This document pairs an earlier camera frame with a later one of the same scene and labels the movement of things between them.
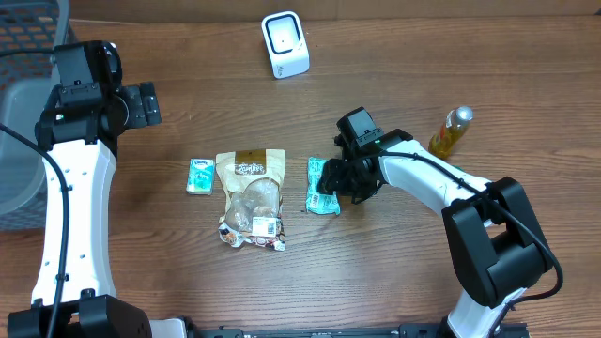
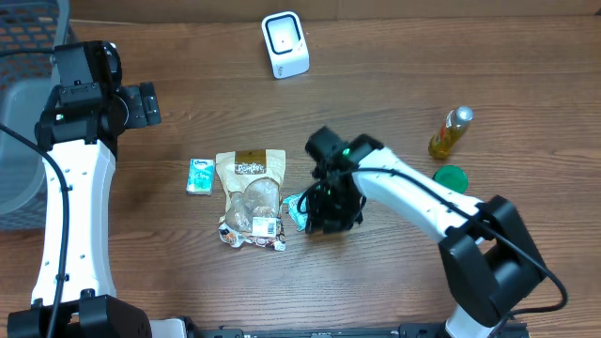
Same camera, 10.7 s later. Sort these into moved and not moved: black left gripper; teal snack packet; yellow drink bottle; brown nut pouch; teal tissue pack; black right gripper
Moved: teal snack packet; black right gripper
Not moved: brown nut pouch; teal tissue pack; black left gripper; yellow drink bottle
